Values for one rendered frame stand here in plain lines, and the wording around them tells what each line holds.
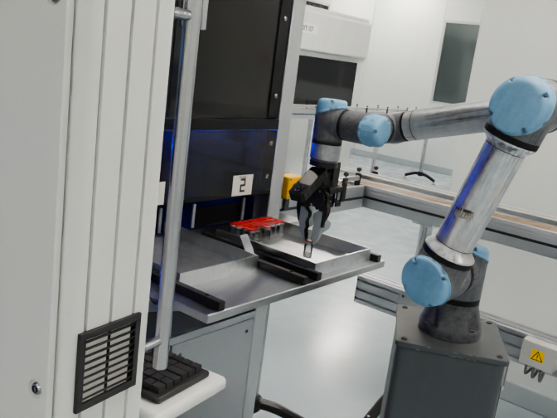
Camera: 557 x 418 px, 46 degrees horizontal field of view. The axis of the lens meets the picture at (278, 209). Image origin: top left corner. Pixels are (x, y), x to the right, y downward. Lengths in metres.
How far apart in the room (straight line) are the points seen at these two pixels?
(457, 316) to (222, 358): 0.79
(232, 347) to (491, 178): 1.04
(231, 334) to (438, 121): 0.93
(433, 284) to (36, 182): 0.89
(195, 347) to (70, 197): 1.18
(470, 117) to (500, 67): 1.57
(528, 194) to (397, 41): 7.95
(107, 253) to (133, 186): 0.10
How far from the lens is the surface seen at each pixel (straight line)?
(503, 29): 3.16
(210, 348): 2.03
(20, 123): 0.89
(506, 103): 1.38
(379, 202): 2.70
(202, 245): 1.75
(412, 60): 10.71
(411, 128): 1.65
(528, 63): 3.10
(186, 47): 0.99
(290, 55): 2.00
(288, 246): 1.86
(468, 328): 1.66
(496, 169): 1.42
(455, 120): 1.60
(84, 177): 0.85
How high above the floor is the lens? 1.39
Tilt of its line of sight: 13 degrees down
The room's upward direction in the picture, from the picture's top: 7 degrees clockwise
